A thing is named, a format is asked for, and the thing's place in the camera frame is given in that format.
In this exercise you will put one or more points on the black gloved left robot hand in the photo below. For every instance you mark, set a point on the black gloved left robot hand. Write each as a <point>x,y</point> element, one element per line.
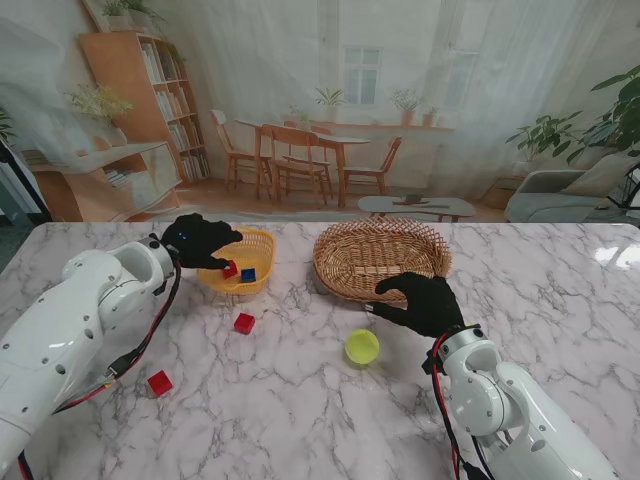
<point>197,245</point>

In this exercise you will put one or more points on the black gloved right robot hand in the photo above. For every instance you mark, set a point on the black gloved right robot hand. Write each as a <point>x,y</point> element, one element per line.
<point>432,305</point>

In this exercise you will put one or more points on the red toy building block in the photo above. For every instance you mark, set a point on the red toy building block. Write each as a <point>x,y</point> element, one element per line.
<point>160,384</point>
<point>231,273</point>
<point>245,323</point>

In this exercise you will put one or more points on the blue toy building block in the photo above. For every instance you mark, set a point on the blue toy building block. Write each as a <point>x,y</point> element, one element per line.
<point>248,275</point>

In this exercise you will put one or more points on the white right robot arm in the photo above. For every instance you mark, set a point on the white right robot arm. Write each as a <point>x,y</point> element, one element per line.
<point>525,415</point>

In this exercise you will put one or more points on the yellow plastic mesh basket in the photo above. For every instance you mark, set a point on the yellow plastic mesh basket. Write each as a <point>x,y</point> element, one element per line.
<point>255,245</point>

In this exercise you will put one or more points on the yellow-green tennis ball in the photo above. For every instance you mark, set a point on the yellow-green tennis ball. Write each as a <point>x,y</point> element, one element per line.
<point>362,346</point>

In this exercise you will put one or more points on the oval woven wicker basket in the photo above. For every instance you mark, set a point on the oval woven wicker basket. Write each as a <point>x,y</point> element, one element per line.
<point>360,250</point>

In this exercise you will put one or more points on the black backdrop stand pole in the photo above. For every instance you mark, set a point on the black backdrop stand pole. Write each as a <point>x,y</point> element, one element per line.
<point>25,180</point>

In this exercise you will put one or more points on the printed room scene backdrop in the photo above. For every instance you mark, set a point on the printed room scene backdrop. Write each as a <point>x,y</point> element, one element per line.
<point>320,75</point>

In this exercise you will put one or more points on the black tripod stand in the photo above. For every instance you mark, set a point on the black tripod stand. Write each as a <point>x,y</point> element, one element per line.
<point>631,192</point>

